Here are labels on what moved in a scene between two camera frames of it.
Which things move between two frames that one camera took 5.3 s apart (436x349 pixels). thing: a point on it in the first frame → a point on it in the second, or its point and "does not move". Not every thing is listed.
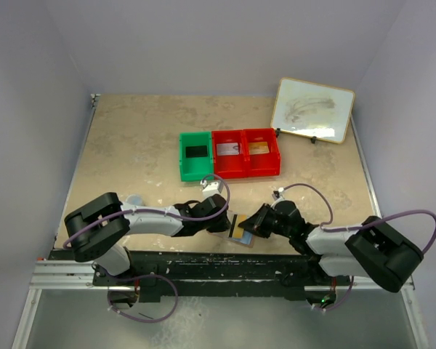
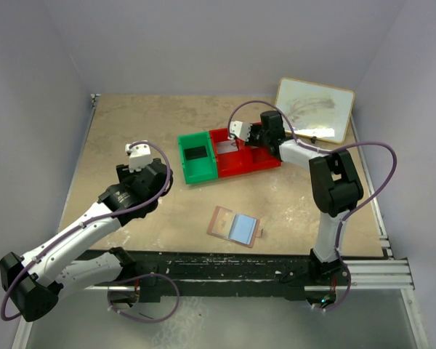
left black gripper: (220, 217) → (123, 171)
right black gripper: (259, 219) → (252, 134)
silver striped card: (229, 148) does not move
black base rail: (160, 275) does not move
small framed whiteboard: (312, 110) does not move
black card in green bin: (196, 151) does not move
